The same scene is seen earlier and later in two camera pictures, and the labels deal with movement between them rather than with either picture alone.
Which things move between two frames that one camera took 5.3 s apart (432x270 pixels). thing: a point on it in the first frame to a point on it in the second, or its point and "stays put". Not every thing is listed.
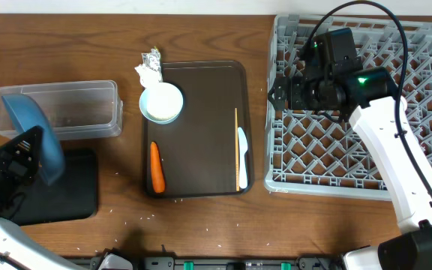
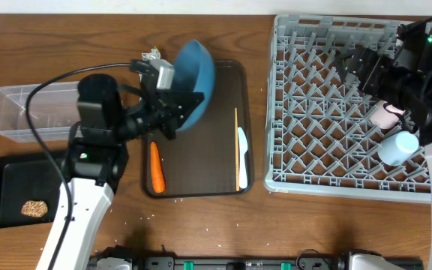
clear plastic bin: x=73 y=110 stays put
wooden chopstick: x=237 y=152 stays put
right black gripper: x=296 y=103 to x=361 y=57
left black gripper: x=10 y=165 to x=167 y=113
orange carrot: x=157 y=169 stays put
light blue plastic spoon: x=243 y=181 stays put
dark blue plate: x=31 y=114 to x=194 y=72
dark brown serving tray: x=197 y=149 stays put
